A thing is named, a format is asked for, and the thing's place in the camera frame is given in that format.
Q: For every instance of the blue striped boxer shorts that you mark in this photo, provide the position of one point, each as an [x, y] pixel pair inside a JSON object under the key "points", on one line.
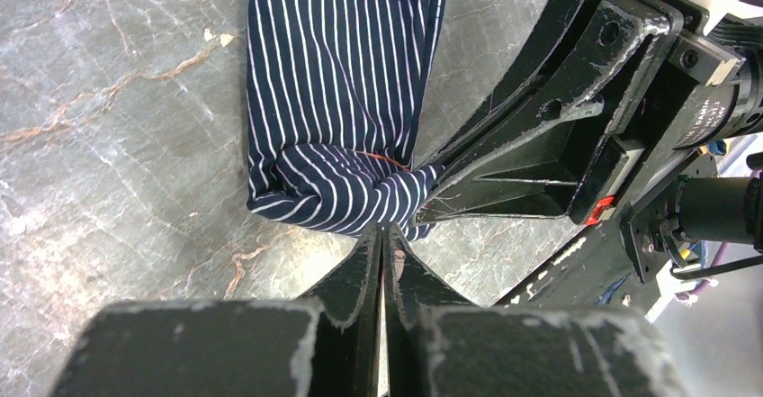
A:
{"points": [[335, 90]]}

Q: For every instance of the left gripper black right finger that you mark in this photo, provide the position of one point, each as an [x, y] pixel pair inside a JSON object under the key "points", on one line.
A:
{"points": [[441, 344]]}

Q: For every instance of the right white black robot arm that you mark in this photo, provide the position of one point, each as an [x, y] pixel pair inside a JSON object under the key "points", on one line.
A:
{"points": [[602, 94]]}

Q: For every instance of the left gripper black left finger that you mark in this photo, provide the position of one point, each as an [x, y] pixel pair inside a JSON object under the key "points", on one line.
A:
{"points": [[323, 343]]}

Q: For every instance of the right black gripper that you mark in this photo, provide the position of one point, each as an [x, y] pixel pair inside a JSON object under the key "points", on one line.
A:
{"points": [[603, 99]]}

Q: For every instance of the black cylindrical motor mount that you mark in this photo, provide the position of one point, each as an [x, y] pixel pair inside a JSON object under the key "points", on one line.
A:
{"points": [[690, 205]]}

